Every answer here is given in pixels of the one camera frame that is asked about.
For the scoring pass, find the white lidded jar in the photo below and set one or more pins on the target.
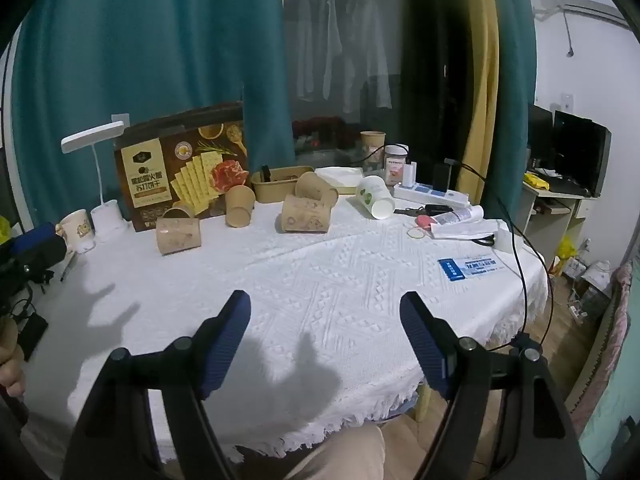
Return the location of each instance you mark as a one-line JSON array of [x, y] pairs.
[[396, 165]]

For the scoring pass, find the yellow plastic bag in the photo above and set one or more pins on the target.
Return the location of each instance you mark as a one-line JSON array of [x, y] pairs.
[[566, 249]]

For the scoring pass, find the white desk lamp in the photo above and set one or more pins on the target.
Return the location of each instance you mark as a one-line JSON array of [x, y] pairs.
[[107, 215]]

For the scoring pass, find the pen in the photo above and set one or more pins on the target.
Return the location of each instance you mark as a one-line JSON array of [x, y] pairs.
[[67, 267]]

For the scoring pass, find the yellow curtain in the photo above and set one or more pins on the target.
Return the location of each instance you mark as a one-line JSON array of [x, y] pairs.
[[482, 85]]

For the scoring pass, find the grey computer desk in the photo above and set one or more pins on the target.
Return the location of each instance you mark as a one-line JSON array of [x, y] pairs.
[[550, 210]]

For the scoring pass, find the large teal curtain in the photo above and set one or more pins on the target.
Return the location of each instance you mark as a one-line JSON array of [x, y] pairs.
[[150, 40]]

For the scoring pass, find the pink and teal bedding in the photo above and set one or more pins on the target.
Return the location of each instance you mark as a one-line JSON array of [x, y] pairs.
[[612, 360]]

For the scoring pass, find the white napkin tray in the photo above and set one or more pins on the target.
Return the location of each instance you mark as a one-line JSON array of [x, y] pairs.
[[342, 177]]

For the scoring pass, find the black monitor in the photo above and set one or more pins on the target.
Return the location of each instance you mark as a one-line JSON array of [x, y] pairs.
[[580, 152]]

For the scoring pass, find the rolled white papers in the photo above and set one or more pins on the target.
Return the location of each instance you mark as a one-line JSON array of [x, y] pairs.
[[457, 220]]

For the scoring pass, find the white printed mug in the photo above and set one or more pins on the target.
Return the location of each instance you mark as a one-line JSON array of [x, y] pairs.
[[79, 230]]

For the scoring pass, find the white textured tablecloth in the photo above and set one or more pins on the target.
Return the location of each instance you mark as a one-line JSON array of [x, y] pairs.
[[310, 280]]

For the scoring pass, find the person's left hand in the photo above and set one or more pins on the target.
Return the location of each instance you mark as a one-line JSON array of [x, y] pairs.
[[10, 372]]

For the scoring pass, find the brown paper food container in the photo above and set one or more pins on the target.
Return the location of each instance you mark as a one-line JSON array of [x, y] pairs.
[[275, 191]]

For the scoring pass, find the pink round item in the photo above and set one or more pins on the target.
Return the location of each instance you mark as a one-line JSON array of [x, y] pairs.
[[425, 221]]

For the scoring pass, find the white air conditioner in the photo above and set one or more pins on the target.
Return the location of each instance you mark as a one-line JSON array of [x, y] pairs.
[[585, 2]]

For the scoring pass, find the hanging white shirt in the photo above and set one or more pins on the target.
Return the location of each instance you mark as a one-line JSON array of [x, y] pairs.
[[370, 55], [317, 45]]

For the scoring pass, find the white green-print paper cup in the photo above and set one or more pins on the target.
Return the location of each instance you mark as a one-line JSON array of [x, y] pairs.
[[372, 195]]

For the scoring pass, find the white power strip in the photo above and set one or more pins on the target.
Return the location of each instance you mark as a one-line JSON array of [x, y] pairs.
[[425, 194]]

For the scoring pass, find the black key fob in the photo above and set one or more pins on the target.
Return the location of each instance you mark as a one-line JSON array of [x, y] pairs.
[[432, 208]]

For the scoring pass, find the brown cracker box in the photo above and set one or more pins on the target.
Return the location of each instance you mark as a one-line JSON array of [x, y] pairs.
[[150, 180]]

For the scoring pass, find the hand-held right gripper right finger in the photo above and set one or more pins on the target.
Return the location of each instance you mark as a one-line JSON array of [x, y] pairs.
[[425, 345]]

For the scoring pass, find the white charger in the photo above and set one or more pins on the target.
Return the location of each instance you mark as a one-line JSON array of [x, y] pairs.
[[409, 174]]

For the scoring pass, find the person's leg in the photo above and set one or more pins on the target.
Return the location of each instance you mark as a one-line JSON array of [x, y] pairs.
[[340, 452]]

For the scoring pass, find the white boxes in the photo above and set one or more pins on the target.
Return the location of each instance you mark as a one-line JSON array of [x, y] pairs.
[[592, 285]]

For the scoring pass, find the narrow teal curtain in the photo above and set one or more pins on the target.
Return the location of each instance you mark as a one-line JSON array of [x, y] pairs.
[[515, 85]]

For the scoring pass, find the black power adapter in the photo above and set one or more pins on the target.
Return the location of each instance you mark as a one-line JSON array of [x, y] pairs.
[[442, 177]]

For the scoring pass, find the dark red cloth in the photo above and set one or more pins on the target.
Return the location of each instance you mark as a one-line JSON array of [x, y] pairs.
[[322, 130]]

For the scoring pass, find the tall brown paper cup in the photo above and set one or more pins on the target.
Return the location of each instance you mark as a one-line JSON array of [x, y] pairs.
[[373, 147]]

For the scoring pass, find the blue and white card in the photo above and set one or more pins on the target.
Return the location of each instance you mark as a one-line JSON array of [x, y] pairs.
[[470, 268]]

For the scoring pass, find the black flat pouch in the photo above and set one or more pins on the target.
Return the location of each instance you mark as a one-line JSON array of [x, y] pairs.
[[31, 335]]

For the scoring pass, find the yellow packet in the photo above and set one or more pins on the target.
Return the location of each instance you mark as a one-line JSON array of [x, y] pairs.
[[537, 181]]

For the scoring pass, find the black computer tower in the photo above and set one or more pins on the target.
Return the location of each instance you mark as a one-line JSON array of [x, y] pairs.
[[539, 135]]

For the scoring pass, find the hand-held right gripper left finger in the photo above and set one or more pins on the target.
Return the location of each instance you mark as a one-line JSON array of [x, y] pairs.
[[227, 342]]

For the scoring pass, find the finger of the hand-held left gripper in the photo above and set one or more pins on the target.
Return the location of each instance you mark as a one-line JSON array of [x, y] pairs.
[[35, 238]]

